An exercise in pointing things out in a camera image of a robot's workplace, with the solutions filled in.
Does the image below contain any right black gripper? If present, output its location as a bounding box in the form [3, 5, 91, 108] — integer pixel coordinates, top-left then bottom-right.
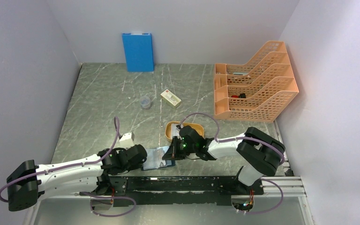
[162, 135, 197, 160]

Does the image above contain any orange oval tray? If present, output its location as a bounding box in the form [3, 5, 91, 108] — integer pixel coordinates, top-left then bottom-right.
[165, 121, 205, 143]

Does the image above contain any blue leather card holder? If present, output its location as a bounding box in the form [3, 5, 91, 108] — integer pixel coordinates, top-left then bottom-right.
[141, 146, 176, 171]

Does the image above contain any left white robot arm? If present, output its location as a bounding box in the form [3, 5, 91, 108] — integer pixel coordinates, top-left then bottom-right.
[7, 144, 147, 211]

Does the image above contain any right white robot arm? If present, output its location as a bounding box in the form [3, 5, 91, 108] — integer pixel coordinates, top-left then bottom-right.
[162, 126, 285, 194]

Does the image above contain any stack of grey VIP cards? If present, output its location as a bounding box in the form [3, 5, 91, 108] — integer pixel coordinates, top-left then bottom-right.
[170, 123, 180, 137]

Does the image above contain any small green white box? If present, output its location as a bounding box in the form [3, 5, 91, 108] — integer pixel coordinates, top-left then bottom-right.
[160, 89, 182, 108]

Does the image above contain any small clear plastic cup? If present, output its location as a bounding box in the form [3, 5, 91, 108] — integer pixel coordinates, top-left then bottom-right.
[139, 96, 151, 110]

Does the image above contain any red black item in organizer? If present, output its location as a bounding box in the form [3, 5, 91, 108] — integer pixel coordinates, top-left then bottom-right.
[231, 93, 247, 98]

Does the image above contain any orange mesh file organizer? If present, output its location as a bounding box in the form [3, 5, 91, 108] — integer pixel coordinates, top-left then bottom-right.
[213, 41, 299, 122]

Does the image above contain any blue rectangular box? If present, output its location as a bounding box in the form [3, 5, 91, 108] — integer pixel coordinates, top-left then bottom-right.
[121, 33, 154, 72]

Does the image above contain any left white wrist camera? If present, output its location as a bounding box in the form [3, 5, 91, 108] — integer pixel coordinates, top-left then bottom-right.
[117, 132, 135, 150]

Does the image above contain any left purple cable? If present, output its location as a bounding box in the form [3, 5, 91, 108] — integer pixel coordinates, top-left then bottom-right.
[0, 116, 120, 203]

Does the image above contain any purple cable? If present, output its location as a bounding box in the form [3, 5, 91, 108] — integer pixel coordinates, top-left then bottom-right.
[0, 116, 120, 203]
[177, 112, 285, 165]

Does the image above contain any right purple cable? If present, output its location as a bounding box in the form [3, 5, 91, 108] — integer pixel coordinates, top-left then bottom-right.
[177, 112, 285, 165]

